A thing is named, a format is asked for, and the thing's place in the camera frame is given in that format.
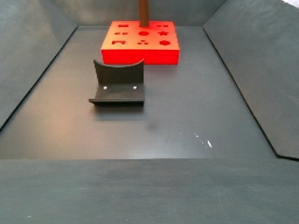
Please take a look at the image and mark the brown oval peg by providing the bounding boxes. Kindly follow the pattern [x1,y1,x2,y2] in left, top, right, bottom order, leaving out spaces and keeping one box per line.
[137,0,149,27]

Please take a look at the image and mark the red shape-sorting block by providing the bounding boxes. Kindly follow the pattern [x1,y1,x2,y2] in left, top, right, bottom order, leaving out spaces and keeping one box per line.
[99,21,180,65]

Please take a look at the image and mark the black curved holder bracket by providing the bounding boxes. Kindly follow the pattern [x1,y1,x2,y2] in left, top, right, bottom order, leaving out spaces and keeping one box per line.
[87,60,145,105]

